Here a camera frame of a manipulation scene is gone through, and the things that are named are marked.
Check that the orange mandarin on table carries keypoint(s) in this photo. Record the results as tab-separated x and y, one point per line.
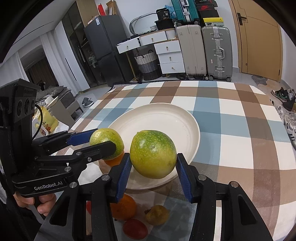
125	209

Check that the white drawer desk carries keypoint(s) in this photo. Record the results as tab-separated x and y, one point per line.
166	45

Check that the small red tomato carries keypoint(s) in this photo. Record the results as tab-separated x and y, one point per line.
135	229

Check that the small brown-yellow pear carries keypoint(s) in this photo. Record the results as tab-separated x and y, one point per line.
157	215

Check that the large red tomato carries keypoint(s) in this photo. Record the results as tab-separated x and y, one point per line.
88	207

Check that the large yellow-green guava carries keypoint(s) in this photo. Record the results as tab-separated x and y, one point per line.
153	154

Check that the yellow snack bag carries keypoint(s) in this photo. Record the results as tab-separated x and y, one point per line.
49	122

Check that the silver grey suitcase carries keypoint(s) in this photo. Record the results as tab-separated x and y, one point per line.
218	52

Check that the wooden door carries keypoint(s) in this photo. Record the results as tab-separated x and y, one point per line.
259	40

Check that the woven laundry basket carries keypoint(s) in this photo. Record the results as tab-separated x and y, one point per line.
148	65

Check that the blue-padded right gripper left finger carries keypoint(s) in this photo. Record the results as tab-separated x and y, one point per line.
69	219

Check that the black refrigerator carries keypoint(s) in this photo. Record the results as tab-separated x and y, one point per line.
103	34

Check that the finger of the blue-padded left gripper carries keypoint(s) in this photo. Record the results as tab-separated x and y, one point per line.
58	141
78	160

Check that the teal suitcase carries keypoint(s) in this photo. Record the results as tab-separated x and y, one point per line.
186	11

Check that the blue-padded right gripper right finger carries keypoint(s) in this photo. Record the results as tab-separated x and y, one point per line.
240	218

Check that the large white plate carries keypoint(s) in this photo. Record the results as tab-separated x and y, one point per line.
174	121

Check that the checkered tablecloth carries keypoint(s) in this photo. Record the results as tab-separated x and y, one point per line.
242	138

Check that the orange mandarin in plate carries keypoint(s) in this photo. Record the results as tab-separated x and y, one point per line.
116	161

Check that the beige suitcase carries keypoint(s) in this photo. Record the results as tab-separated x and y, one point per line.
192	47

